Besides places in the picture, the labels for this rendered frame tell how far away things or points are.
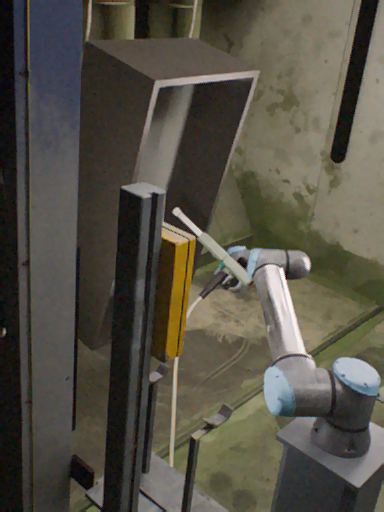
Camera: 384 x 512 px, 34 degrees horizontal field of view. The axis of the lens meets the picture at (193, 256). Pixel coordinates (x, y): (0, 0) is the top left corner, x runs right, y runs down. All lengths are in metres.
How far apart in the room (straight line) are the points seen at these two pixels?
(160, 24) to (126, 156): 1.85
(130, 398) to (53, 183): 0.59
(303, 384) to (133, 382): 0.83
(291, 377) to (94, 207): 1.00
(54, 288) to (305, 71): 2.98
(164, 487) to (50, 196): 0.78
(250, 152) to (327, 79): 0.81
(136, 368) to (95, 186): 1.28
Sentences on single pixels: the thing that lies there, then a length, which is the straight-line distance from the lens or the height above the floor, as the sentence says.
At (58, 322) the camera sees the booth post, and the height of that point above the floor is 1.07.
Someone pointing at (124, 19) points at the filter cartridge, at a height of 1.67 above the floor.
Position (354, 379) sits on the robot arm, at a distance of 1.99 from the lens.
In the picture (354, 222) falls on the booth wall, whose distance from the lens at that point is 4.29.
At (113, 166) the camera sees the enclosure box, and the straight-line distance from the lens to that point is 2.31.
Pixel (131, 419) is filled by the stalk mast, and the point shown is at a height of 1.17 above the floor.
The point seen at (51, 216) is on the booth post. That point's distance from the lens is 1.61.
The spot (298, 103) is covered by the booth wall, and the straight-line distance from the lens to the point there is 4.39.
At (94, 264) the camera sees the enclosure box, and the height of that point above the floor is 0.87.
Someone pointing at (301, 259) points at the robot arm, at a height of 1.01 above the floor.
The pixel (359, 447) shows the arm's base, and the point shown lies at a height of 0.68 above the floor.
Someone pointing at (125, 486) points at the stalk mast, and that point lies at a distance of 1.42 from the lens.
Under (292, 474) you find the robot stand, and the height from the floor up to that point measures 0.52.
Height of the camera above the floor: 2.01
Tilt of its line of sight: 25 degrees down
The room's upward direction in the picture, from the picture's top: 6 degrees clockwise
